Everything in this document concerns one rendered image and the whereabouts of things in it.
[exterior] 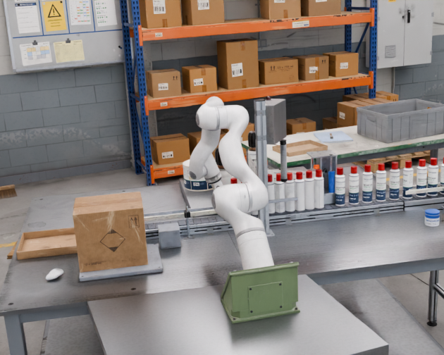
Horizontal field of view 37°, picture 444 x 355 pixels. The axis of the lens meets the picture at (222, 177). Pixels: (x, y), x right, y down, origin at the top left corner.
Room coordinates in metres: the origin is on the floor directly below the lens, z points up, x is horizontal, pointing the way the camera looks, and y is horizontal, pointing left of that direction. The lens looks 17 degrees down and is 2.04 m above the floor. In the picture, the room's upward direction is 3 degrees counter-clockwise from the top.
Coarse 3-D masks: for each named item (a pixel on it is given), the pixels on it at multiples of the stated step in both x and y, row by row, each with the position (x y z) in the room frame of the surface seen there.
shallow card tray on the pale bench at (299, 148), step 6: (288, 144) 4.82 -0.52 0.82; (294, 144) 4.84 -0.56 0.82; (300, 144) 4.87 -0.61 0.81; (306, 144) 4.87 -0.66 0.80; (312, 144) 4.86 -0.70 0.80; (318, 144) 4.80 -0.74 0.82; (324, 144) 4.73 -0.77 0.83; (276, 150) 4.71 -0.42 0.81; (288, 150) 4.73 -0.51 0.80; (294, 150) 4.72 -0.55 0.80; (300, 150) 4.71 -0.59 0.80; (306, 150) 4.61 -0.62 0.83; (312, 150) 4.63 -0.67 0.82; (318, 150) 4.66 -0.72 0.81; (324, 150) 4.68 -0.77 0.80; (288, 156) 4.56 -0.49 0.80
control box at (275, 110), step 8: (272, 104) 3.03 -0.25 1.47; (280, 104) 3.09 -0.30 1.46; (272, 112) 3.01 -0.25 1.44; (280, 112) 3.09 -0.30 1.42; (272, 120) 3.01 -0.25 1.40; (280, 120) 3.08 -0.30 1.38; (272, 128) 3.01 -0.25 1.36; (280, 128) 3.08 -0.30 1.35; (272, 136) 3.01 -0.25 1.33; (280, 136) 3.08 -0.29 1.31; (272, 144) 3.01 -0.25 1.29
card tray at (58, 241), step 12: (72, 228) 3.15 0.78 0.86; (24, 240) 3.10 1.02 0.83; (36, 240) 3.09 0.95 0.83; (48, 240) 3.08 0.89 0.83; (60, 240) 3.07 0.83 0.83; (72, 240) 3.06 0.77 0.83; (24, 252) 2.87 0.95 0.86; (36, 252) 2.88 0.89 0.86; (48, 252) 2.88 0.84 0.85; (60, 252) 2.89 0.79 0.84; (72, 252) 2.90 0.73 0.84
